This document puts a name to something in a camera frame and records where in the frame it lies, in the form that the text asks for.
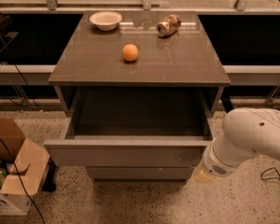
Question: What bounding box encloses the orange ball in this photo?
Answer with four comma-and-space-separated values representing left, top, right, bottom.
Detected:
122, 44, 138, 62

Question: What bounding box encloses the open cardboard box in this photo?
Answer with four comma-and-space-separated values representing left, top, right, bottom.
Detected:
0, 119, 49, 216

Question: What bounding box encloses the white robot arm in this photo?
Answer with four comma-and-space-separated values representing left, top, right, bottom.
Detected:
194, 108, 280, 183

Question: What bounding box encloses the black cable left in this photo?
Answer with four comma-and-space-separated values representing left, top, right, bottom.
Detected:
0, 31, 47, 224

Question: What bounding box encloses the crushed metal can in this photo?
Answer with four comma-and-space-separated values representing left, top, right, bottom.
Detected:
156, 14, 181, 37

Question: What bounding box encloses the grey drawer cabinet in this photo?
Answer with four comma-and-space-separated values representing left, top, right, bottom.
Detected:
49, 10, 230, 181

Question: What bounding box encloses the black floor cable right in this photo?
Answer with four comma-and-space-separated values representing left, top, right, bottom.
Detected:
259, 166, 280, 190

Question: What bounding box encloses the grey top drawer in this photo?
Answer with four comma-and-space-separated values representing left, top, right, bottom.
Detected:
45, 87, 212, 168

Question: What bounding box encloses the white bowl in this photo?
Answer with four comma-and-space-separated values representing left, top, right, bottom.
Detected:
90, 11, 122, 31

